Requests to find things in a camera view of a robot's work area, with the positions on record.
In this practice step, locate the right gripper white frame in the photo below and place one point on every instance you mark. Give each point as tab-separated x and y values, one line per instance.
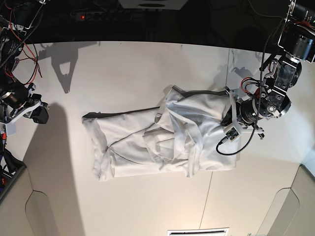
18	100

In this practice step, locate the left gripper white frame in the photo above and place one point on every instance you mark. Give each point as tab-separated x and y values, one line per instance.
243	112

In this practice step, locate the white t-shirt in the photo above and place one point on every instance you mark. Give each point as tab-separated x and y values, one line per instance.
180	135

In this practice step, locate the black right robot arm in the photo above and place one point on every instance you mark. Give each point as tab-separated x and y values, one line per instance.
18	21

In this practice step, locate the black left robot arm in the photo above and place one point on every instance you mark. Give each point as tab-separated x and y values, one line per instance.
266	97

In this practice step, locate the black bag at left edge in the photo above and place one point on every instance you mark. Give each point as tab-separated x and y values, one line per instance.
11	164

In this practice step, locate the white floor vent grille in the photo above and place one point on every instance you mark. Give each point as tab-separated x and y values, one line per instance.
200	232

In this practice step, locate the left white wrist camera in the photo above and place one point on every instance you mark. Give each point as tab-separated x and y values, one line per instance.
233	131

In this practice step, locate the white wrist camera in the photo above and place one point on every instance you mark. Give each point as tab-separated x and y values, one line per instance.
233	131
8	128

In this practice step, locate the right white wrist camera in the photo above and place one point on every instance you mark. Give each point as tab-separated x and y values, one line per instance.
8	128

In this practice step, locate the red handled tool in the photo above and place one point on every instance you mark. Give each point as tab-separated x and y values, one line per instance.
3	139

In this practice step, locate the white power strip red switch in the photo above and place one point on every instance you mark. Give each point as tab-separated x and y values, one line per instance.
102	16

